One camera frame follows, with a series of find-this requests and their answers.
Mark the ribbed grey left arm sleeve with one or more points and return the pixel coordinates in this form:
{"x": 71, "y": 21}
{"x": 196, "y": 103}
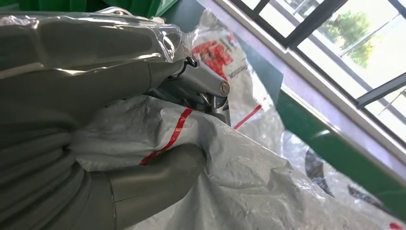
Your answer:
{"x": 31, "y": 184}

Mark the clear plastic bag red print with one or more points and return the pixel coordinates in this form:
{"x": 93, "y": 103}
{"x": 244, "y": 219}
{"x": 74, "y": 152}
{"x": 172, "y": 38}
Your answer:
{"x": 215, "y": 57}

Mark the large green plastic crate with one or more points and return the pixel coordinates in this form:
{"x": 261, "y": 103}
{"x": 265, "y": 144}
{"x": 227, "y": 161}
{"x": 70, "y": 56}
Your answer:
{"x": 139, "y": 6}

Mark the grey package with red stripe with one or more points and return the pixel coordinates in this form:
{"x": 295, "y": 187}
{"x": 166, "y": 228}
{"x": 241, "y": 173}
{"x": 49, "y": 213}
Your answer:
{"x": 241, "y": 184}

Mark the black window frame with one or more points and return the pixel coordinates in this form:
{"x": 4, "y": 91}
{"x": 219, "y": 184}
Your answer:
{"x": 304, "y": 28}

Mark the green conveyor side rail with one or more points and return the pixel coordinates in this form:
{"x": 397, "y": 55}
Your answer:
{"x": 320, "y": 143}

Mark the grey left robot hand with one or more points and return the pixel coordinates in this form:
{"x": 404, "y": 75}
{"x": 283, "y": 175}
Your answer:
{"x": 79, "y": 60}

